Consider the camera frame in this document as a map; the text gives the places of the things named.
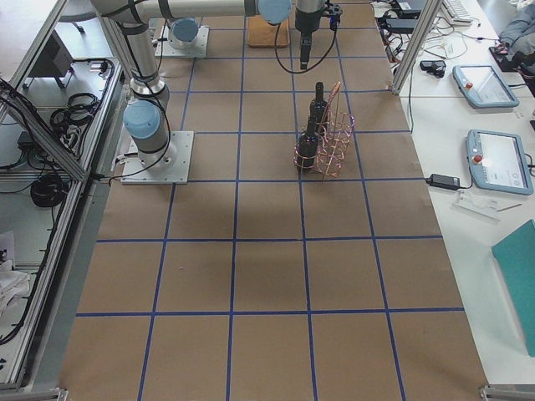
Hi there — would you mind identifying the black adapter on right table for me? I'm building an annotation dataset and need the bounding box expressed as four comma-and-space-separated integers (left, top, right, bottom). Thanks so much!
425, 174, 461, 190

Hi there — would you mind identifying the teal box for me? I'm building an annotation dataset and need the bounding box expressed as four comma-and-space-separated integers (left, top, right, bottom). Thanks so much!
492, 219, 534, 358

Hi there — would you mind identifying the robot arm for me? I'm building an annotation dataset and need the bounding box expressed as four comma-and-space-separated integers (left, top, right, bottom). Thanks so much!
92, 1, 343, 101
168, 18, 200, 49

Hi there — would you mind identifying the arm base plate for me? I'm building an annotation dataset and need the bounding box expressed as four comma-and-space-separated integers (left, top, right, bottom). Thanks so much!
155, 25, 209, 58
120, 131, 194, 185

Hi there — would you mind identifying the wooden tray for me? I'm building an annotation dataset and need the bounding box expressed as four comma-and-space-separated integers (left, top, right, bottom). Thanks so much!
247, 16, 289, 48

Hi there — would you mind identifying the aluminium side frame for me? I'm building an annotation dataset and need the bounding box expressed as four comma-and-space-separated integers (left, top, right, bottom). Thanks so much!
1, 1, 122, 390

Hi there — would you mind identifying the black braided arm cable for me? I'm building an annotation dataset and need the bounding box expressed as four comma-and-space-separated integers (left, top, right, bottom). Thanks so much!
273, 8, 339, 75

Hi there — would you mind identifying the black wine bottle left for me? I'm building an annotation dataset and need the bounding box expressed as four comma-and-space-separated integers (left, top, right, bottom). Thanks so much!
309, 82, 327, 124

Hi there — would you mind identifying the black wine bottle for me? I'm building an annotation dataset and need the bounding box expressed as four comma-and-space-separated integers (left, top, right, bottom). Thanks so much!
309, 82, 327, 124
296, 116, 318, 173

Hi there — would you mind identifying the copper wire bottle basket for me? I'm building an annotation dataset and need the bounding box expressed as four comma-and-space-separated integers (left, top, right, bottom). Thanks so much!
293, 81, 354, 180

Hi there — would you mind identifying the clear acrylic piece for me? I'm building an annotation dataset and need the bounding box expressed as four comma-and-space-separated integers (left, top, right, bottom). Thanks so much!
452, 190, 500, 221

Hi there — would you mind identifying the blue teach pendant near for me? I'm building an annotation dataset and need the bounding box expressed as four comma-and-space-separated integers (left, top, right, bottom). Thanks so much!
466, 129, 534, 195

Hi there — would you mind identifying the black wine bottle right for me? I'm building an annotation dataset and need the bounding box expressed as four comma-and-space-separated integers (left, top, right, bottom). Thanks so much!
296, 116, 318, 173

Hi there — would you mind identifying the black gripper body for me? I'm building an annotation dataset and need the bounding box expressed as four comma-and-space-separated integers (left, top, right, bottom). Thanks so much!
294, 3, 343, 62

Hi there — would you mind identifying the blue teach pendant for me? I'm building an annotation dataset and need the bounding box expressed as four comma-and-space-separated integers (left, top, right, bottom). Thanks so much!
466, 129, 534, 195
452, 65, 519, 109

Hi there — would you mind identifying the aluminium frame post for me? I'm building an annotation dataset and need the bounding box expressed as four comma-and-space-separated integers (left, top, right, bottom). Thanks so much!
391, 0, 441, 95

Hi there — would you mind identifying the blue teach pendant far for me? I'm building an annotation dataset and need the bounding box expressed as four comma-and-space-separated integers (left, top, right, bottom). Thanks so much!
452, 65, 519, 109

